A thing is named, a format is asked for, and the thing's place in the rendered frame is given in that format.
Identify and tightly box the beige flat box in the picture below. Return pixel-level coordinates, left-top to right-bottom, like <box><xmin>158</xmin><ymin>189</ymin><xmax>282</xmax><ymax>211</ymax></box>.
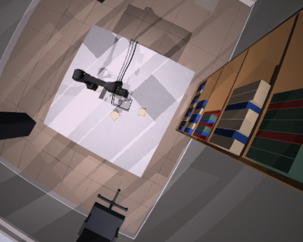
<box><xmin>110</xmin><ymin>110</ymin><xmax>120</xmax><ymax>120</ymax></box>

